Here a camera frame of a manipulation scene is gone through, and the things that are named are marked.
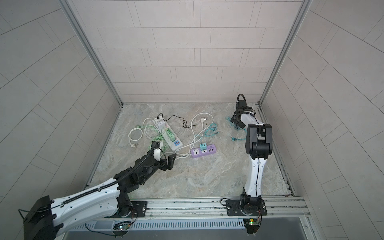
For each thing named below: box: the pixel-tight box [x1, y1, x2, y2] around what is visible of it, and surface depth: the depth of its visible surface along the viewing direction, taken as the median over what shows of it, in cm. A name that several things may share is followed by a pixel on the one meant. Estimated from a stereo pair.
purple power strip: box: [191, 144, 217, 159], surface depth 91 cm
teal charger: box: [199, 143, 207, 151], surface depth 88 cm
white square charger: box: [158, 121, 166, 129], surface depth 98 cm
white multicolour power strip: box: [153, 116, 184, 152], surface depth 94 cm
